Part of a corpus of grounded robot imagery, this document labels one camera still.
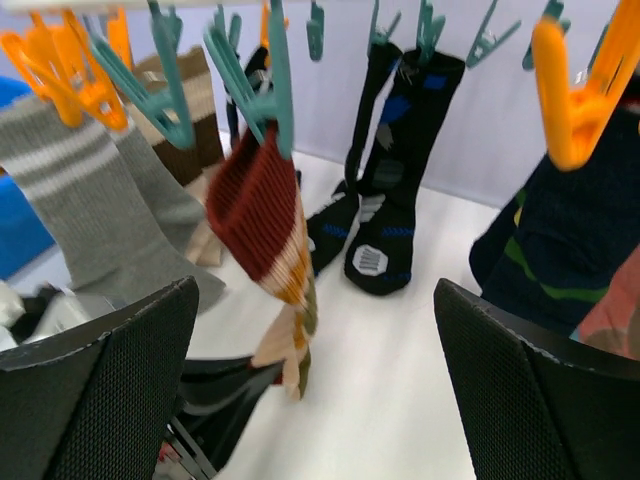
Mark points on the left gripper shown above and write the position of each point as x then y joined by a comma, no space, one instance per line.
215,400

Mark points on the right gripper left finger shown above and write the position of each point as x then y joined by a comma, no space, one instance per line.
93,402

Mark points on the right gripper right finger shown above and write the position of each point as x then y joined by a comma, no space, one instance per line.
535,404

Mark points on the red beige striped sock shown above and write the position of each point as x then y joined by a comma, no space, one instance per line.
254,207

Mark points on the grey striped sock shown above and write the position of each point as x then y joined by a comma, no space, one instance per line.
72,179
187,246

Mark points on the beige brown striped sock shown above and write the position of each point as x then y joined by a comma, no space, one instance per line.
186,140

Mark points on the orange bear towel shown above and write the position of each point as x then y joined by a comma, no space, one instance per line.
612,325

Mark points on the navy christmas sock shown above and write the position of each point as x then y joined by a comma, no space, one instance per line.
550,254

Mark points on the blue plastic bin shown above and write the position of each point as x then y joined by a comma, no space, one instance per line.
23,236

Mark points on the black blue sport sock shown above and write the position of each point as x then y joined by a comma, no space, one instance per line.
329,227
379,258

